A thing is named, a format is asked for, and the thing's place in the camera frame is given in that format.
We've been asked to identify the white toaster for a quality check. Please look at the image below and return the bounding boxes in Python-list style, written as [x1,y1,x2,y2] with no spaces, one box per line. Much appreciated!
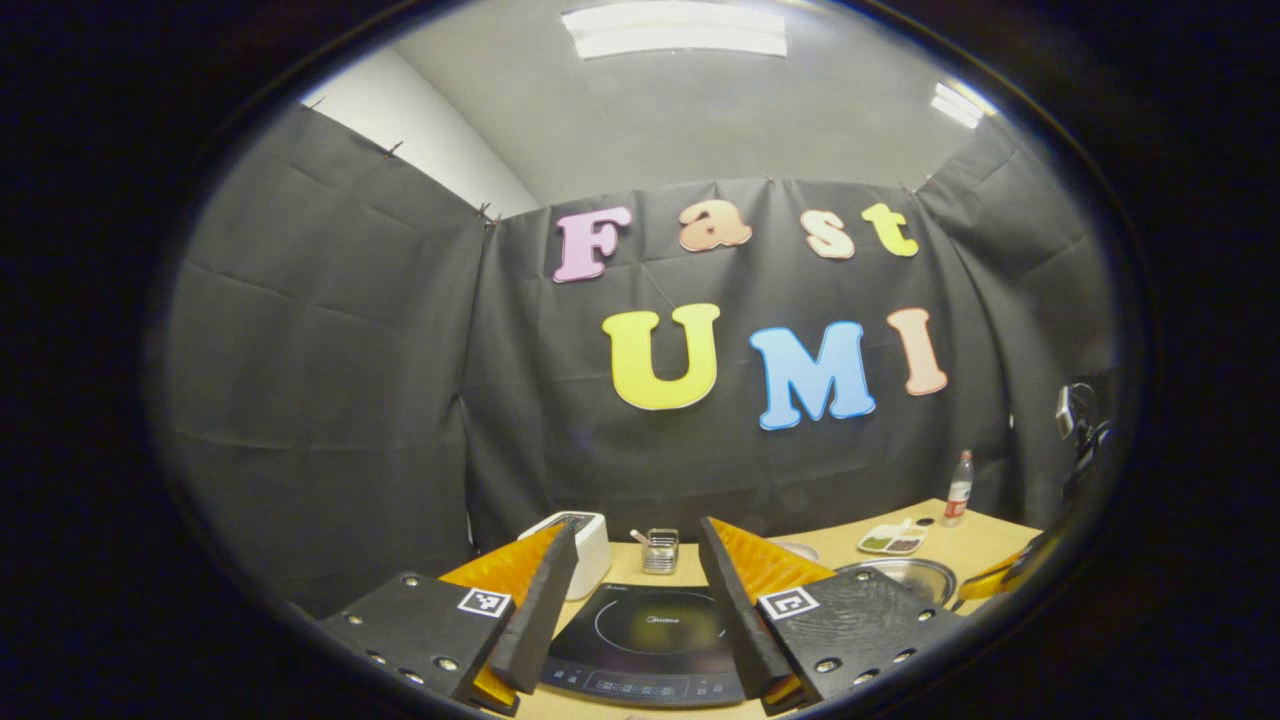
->
[518,511,613,602]

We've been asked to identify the small wire mesh basket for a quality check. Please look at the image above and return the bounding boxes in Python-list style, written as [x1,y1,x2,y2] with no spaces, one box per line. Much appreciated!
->
[641,528,681,576]

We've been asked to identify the plastic bottle with red label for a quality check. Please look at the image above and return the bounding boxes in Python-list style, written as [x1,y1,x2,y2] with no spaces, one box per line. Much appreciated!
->
[943,450,975,528]

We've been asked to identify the white divided dish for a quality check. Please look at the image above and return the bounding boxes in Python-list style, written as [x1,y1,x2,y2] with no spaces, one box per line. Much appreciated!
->
[858,518,930,556]

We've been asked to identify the black induction cooktop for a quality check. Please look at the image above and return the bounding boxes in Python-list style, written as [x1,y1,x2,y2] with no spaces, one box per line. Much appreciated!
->
[540,583,751,709]

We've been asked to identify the black backdrop cloth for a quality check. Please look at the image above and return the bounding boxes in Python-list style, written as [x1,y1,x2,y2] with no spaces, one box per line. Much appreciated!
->
[160,100,1121,616]

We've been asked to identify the large ceiling light panel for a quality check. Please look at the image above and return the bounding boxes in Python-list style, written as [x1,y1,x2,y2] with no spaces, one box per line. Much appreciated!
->
[560,0,789,61]

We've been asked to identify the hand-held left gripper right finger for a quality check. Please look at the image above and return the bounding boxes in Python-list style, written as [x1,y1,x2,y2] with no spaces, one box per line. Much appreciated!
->
[697,516,966,716]

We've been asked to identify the small ceiling light panel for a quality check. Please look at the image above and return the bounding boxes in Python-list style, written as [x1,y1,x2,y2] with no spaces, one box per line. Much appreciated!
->
[932,80,1001,131]

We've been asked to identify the steel pot with black handles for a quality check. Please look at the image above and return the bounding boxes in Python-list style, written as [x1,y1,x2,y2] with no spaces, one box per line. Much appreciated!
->
[835,557,959,609]

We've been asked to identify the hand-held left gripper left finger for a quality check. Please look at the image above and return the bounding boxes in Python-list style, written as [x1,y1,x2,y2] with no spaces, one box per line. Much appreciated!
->
[318,520,581,717]

